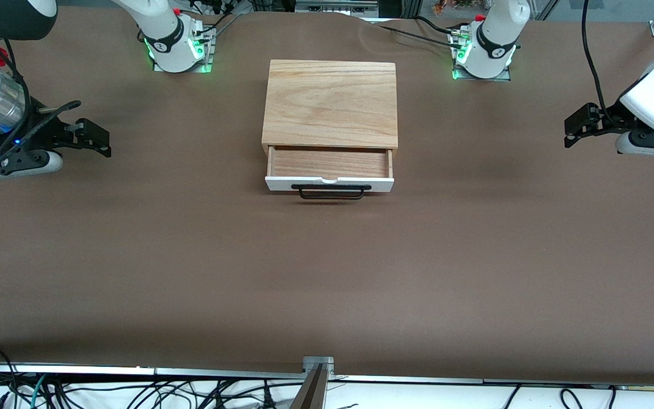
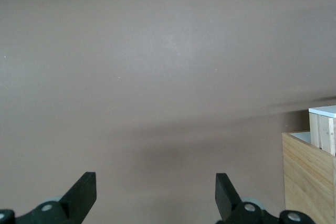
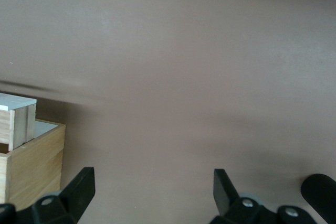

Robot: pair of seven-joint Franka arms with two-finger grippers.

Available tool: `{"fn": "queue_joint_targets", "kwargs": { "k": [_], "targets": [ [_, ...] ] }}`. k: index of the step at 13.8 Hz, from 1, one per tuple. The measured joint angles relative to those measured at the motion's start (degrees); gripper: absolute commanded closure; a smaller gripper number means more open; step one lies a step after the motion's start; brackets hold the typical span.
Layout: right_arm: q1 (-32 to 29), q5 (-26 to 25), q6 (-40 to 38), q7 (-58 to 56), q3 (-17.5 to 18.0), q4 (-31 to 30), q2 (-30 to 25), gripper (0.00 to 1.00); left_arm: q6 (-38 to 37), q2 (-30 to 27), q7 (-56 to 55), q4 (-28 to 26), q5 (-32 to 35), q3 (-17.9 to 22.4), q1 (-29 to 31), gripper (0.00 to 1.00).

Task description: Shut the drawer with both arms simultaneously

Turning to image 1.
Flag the wooden drawer white front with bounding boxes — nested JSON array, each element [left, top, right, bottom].
[[265, 146, 395, 194]]

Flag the black metal drawer handle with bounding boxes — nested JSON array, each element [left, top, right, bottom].
[[291, 183, 372, 201]]

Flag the light wooden drawer cabinet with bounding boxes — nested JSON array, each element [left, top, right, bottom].
[[262, 59, 399, 164]]

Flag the power strip with plugs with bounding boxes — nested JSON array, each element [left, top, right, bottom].
[[188, 0, 234, 15]]

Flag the orange background items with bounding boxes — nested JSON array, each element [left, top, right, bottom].
[[431, 0, 476, 15]]

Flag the brown table cover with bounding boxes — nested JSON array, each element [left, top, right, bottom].
[[0, 7, 654, 387]]

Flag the grey background device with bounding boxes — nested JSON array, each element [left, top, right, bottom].
[[295, 0, 380, 15]]

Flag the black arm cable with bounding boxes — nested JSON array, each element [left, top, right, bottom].
[[582, 0, 618, 123], [0, 37, 82, 167]]

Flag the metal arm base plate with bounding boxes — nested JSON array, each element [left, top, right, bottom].
[[152, 26, 215, 74], [451, 28, 513, 82]]

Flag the grey base cable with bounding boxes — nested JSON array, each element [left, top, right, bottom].
[[205, 11, 244, 36]]

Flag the short black table cable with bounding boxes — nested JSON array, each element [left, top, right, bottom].
[[415, 15, 454, 34]]

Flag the long black table cable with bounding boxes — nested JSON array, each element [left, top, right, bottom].
[[370, 22, 457, 45]]

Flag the teal cable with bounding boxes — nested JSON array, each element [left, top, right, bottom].
[[30, 374, 49, 409]]

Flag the aluminium table edge rail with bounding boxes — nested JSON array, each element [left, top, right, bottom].
[[0, 362, 654, 389]]

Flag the aluminium camera post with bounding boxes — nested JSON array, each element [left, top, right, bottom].
[[290, 356, 336, 409]]

